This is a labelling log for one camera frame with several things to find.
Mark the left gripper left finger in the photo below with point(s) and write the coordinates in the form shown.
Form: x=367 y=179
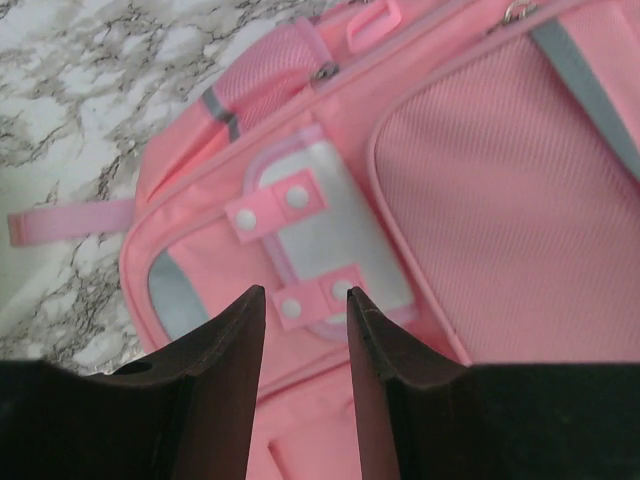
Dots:
x=185 y=411

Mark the pink student backpack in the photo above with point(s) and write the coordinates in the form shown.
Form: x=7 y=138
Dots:
x=473 y=166

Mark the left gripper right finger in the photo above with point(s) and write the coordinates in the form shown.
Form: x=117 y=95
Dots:
x=420 y=415

